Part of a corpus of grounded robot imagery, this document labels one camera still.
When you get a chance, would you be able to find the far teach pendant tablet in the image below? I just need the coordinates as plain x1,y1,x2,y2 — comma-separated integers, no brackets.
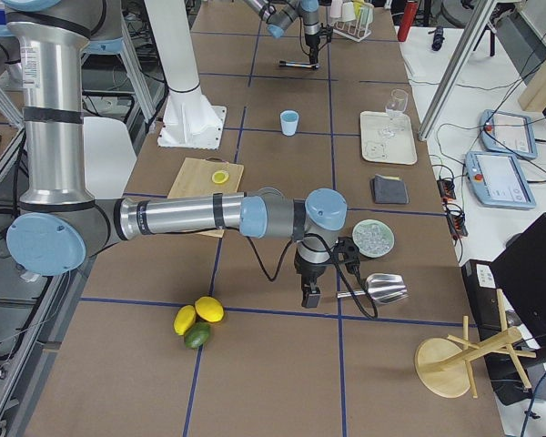
480,109,538,159

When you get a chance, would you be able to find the wooden mug tree stand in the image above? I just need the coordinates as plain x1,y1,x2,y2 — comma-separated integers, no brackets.
414,289,536,399

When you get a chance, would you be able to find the black folded umbrella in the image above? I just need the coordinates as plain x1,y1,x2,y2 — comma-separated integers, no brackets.
431,26,445,52

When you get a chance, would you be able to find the beige bear tray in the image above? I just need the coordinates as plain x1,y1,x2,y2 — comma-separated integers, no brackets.
359,111,418,165

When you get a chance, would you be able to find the metal ice scoop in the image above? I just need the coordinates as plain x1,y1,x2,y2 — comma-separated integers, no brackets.
354,273,409,306

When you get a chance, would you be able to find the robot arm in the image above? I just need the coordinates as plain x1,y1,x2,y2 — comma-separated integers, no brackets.
5,1,347,308
245,0,327,70

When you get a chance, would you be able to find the aluminium frame post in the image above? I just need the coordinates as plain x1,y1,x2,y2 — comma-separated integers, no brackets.
418,0,507,141

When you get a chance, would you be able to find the pink plastic cup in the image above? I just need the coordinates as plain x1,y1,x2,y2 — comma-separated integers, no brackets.
329,0,343,20

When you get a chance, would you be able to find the white chair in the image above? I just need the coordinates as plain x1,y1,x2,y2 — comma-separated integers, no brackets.
83,117,137,199

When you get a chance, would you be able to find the green lime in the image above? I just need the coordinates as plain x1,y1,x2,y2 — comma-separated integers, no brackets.
184,322,211,350

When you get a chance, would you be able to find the teach pendant tablet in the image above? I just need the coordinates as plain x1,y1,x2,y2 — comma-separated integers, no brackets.
465,151,536,210
480,109,538,159

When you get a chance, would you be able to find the light blue cup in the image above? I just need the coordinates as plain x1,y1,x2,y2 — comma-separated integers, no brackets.
279,109,299,137

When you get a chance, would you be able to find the wooden cutting board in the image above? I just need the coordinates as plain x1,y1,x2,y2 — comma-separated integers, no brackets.
165,157,246,239

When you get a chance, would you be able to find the mint green plastic cup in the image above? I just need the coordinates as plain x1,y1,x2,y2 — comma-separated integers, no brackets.
359,4,374,27

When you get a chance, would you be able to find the yellow lemon slice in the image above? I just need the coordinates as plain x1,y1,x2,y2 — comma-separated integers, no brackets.
211,170,230,185

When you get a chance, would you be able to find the white wire cup rack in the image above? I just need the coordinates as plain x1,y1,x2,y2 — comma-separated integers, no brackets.
329,17,372,42

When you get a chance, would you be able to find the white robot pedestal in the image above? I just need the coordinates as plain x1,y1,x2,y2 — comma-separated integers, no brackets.
146,1,227,150

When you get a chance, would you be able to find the cream white plastic cup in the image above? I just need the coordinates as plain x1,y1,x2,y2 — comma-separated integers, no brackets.
340,1,356,23

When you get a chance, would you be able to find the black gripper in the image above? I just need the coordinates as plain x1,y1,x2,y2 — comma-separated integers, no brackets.
294,254,328,309
305,33,320,65

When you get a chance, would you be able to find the near teach pendant tablet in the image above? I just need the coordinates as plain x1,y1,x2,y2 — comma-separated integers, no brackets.
465,151,536,210

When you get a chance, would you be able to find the black computer monitor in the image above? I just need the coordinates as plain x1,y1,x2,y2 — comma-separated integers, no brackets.
491,212,546,362

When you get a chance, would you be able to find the metal muddler stick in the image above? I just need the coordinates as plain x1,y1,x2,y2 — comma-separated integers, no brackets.
278,60,319,70

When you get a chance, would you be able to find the clear wine glass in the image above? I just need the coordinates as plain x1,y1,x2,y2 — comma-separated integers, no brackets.
385,89,409,131

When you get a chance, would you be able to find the green bowl with ice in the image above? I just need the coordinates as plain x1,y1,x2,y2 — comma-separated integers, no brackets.
352,219,395,259

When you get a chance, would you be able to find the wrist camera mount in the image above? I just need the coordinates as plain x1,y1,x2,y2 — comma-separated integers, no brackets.
332,237,360,275
319,25,334,47

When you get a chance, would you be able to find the red cylinder bottle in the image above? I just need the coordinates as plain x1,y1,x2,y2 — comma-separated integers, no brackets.
397,0,419,42

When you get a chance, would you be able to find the yellow plastic cup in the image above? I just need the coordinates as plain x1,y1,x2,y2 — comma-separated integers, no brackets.
353,0,364,17

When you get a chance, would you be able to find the grey folded cloth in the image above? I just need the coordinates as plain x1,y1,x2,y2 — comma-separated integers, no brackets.
370,174,410,205

